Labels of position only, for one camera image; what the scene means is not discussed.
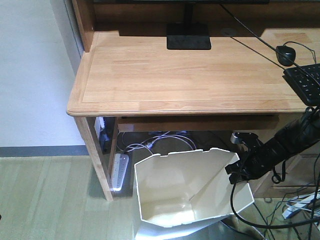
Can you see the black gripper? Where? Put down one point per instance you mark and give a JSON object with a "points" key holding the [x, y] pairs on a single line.
{"points": [[253, 165]]}

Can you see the black computer mouse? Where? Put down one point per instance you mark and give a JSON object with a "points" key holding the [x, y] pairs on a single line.
{"points": [[285, 55]]}

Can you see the white power strip left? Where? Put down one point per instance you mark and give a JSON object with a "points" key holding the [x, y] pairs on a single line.
{"points": [[118, 171]]}

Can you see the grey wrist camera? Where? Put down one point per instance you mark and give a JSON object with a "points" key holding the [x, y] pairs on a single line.
{"points": [[246, 138]]}

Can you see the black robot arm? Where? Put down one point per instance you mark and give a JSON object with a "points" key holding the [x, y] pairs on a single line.
{"points": [[296, 136]]}

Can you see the black keyboard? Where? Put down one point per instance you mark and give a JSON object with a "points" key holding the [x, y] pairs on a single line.
{"points": [[305, 81]]}

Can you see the white plastic trash bin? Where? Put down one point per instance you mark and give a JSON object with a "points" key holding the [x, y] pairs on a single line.
{"points": [[180, 193]]}

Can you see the wooden drawer cabinet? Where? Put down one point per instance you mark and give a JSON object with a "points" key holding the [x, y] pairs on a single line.
{"points": [[299, 169]]}

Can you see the white power strip right floor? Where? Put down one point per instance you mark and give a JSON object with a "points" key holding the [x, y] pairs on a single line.
{"points": [[297, 204]]}

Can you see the light wooden desk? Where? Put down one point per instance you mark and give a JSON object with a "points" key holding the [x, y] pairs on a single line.
{"points": [[127, 72]]}

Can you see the black monitor with stand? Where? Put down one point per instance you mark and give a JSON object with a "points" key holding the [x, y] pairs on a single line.
{"points": [[187, 35]]}

